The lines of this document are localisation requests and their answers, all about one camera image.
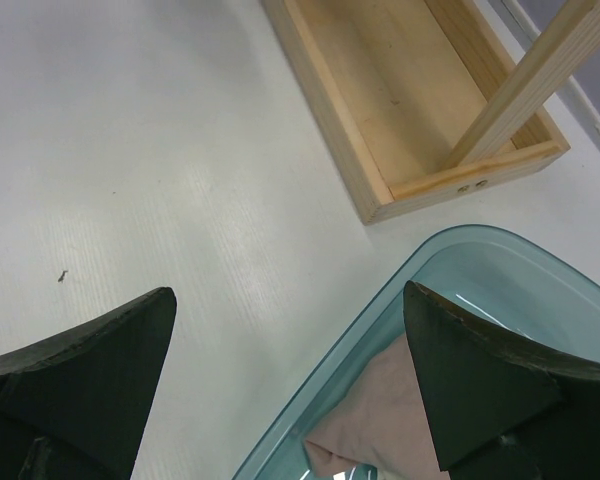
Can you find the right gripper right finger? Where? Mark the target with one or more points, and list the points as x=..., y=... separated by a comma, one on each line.
x=499, y=405

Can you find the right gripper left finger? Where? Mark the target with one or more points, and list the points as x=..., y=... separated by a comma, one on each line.
x=75, y=405

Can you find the pink mauve underwear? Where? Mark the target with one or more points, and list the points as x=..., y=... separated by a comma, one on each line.
x=380, y=422

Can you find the teal plastic basin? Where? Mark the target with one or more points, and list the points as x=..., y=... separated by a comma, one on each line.
x=486, y=270

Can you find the wooden clothes rack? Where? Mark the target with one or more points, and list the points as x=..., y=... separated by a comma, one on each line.
x=419, y=102

